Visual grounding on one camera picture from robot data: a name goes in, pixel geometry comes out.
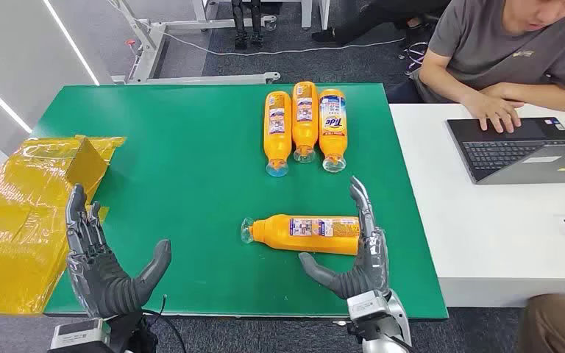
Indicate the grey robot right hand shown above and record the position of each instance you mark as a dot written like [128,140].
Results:
[370,268]

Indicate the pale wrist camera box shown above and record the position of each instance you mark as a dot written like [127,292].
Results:
[368,307]
[80,333]

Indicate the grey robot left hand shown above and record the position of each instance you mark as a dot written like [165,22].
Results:
[99,277]

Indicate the orange Tide bottle label up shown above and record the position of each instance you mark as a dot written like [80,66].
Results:
[333,141]

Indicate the white desk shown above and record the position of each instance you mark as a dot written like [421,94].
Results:
[497,229]

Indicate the orange detergent bottle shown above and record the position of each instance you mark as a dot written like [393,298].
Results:
[305,131]
[277,234]

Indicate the red knob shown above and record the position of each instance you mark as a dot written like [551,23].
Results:
[130,43]

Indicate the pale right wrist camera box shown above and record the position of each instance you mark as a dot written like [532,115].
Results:
[368,307]

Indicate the person's right hand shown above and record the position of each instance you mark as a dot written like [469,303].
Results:
[492,109]

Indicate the seated person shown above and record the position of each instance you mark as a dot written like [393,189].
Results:
[497,44]

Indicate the person's knee in brown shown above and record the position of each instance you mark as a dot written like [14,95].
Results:
[560,326]

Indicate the green table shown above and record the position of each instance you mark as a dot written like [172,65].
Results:
[195,170]

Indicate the office chair base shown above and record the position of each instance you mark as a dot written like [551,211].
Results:
[415,56]

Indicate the dark grey laptop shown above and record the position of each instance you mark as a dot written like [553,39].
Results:
[506,151]

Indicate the person's left forearm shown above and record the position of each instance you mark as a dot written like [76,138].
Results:
[550,97]

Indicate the white metal stand frame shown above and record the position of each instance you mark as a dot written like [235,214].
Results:
[148,48]

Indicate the yellow-taped cardboard box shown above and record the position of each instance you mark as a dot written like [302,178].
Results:
[24,214]

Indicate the orange bottle with blue-tinted cap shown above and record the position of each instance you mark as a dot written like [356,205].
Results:
[277,141]

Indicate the person's right forearm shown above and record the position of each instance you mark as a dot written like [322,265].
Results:
[441,80]

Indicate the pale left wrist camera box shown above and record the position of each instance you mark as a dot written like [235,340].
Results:
[80,333]

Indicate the person's legs in black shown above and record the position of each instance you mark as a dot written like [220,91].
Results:
[375,19]

